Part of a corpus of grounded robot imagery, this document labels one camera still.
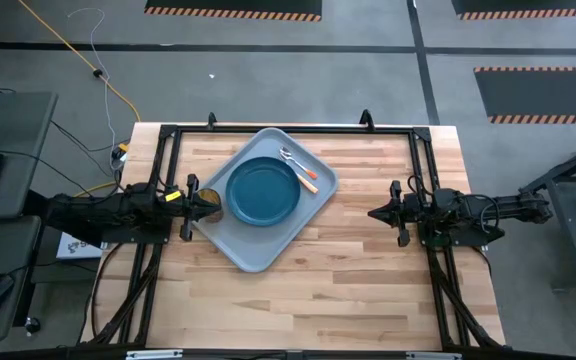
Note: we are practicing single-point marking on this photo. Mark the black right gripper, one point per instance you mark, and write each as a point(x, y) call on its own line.
point(405, 210)

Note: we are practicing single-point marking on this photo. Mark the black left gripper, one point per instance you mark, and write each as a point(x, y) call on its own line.
point(188, 207)

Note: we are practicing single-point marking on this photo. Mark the amber faceted glass cup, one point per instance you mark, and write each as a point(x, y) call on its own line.
point(208, 194)

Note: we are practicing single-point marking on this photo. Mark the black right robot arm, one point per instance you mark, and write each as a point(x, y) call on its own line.
point(493, 210)

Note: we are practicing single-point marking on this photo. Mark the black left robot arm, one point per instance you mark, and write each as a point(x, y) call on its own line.
point(113, 212)

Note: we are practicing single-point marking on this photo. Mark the grey plastic tray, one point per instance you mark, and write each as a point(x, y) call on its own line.
point(248, 250)

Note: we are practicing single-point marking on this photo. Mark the dark teal plate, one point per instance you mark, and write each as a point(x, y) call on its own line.
point(263, 192)

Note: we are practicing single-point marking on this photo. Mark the yellow tape label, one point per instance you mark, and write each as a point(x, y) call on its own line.
point(172, 196)

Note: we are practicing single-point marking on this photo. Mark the white printed box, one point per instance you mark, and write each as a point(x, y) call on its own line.
point(75, 247)

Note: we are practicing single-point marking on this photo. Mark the dark metal cart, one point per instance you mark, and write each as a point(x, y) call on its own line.
point(575, 225)

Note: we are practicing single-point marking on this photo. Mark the black mat with hazard stripes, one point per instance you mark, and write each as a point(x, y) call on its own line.
point(233, 6)
point(533, 6)
point(543, 95)

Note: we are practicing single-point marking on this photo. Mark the grey desk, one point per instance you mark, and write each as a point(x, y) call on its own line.
point(13, 130)

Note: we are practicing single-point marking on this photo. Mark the black aluminium table frame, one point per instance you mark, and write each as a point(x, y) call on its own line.
point(293, 130)

